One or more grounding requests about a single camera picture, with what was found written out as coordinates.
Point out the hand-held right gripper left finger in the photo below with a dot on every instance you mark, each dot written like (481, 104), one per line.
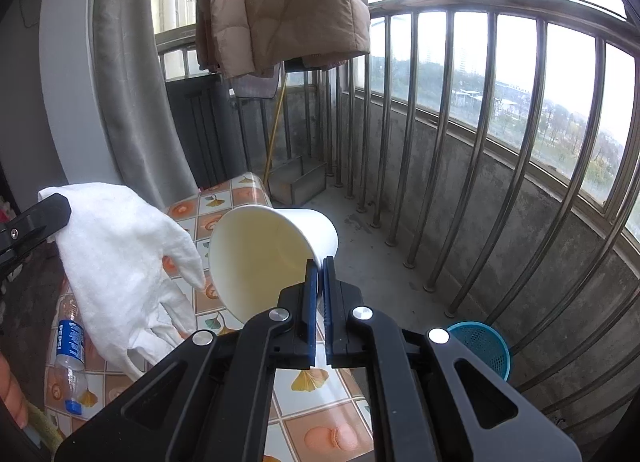
(311, 302)

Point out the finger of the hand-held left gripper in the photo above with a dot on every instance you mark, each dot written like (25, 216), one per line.
(45, 222)

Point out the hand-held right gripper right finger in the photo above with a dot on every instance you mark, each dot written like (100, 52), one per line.
(330, 302)

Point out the white paper cup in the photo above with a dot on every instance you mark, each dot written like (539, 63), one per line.
(260, 257)

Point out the white plastic bag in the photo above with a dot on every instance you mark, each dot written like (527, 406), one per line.
(115, 252)

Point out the clear plastic bottle blue label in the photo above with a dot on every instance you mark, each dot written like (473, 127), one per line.
(70, 342)

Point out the blue plastic basket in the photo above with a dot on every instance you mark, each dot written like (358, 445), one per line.
(482, 347)

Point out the person's left hand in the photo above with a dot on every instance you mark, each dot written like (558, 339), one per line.
(12, 392)

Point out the metal dustpan box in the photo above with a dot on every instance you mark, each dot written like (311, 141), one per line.
(300, 184)

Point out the grey curtain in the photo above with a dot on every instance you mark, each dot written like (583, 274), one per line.
(135, 92)

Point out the dark folding panel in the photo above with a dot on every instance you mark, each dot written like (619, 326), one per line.
(200, 132)

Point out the green fluffy cloth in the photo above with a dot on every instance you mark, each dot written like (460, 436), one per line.
(45, 424)

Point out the metal balcony railing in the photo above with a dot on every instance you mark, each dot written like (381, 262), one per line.
(500, 152)

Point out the beige puffer jacket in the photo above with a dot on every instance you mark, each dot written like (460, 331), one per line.
(280, 2)

